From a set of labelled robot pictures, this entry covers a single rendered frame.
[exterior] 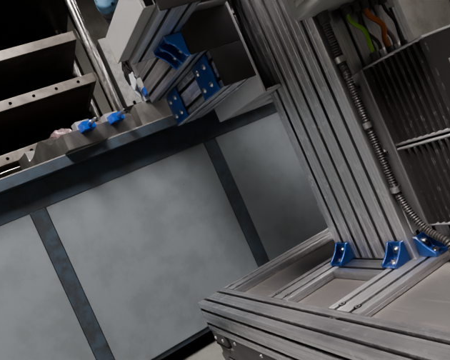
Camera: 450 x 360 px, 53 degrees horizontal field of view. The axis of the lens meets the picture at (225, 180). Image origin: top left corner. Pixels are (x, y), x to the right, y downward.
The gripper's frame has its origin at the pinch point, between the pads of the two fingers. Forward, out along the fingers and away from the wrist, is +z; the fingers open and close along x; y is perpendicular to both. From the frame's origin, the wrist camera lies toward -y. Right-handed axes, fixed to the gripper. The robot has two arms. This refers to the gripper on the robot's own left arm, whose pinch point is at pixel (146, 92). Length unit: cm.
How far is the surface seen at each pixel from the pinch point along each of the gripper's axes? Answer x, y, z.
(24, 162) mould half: -48, -28, 4
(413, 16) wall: 616, -415, -65
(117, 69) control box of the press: 16, -85, -36
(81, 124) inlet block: -28.3, 13.8, 5.8
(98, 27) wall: 96, -390, -180
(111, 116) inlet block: -17.9, 10.7, 6.1
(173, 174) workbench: -4.7, 4.1, 31.5
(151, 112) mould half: -2.0, 2.2, 7.9
